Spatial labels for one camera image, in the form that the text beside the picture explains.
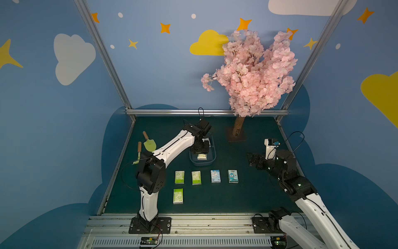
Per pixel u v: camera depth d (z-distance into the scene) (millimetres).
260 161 650
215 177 883
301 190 498
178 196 815
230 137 1104
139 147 1022
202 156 844
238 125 1032
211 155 1006
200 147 750
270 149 641
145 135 1083
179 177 882
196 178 880
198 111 839
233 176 887
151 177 492
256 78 664
